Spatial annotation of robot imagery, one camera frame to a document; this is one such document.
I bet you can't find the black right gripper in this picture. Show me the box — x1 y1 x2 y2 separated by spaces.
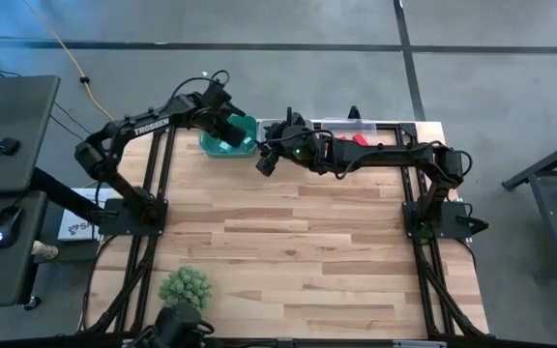
256 118 323 178

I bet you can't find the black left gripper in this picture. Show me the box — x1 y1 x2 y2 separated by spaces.
200 84 247 149

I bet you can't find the green plastic bin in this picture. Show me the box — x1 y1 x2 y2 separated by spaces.
198 114 259 159

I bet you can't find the clear plastic bin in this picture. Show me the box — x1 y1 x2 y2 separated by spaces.
319 116 379 146

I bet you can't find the green artificial plant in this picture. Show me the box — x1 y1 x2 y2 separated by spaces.
158 265 215 313

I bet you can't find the black desk foot bar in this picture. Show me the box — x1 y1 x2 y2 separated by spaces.
31 166 103 221

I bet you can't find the white printed box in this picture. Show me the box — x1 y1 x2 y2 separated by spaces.
57 187 110 242

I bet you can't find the black desk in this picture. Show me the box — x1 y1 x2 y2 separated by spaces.
0 74 61 310

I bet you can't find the beige rounded object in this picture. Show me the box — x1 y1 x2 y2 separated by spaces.
31 240 60 261

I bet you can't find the small black device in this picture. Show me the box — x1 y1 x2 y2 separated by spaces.
0 136 21 157

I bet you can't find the black computer mouse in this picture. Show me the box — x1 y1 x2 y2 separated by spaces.
0 206 24 250

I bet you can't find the black aluminium table frame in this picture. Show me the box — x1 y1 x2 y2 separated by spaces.
77 104 490 342

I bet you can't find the yellow cable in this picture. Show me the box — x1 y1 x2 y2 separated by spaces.
21 0 118 122

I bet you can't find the thin black cable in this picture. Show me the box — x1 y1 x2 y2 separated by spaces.
0 60 115 146

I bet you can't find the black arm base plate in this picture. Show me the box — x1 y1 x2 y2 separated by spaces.
97 198 168 237
401 200 473 239

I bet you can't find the black device with cables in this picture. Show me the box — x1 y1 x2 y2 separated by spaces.
126 303 217 348

